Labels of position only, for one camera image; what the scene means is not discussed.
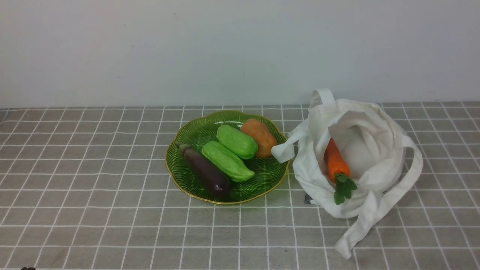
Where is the brown toy potato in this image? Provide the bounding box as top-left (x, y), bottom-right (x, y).
top-left (240, 118), bottom-right (278, 159)

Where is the orange toy carrot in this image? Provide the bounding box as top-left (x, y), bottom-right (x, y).
top-left (324, 138), bottom-right (358, 205)

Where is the green glass leaf plate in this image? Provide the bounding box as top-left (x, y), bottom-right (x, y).
top-left (165, 110), bottom-right (290, 205)

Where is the white cloth bag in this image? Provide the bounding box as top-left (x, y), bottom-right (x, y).
top-left (271, 89), bottom-right (423, 259)

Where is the green toy cucumber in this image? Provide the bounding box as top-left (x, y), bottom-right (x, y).
top-left (201, 141), bottom-right (255, 182)
top-left (216, 125), bottom-right (258, 160)

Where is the purple toy eggplant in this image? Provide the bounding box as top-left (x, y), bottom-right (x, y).
top-left (174, 141), bottom-right (231, 199)

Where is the green toy cucumber front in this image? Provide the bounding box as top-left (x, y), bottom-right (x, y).
top-left (201, 141), bottom-right (255, 182)

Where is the green toy cucumber back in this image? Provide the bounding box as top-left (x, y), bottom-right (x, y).
top-left (216, 125), bottom-right (258, 160)

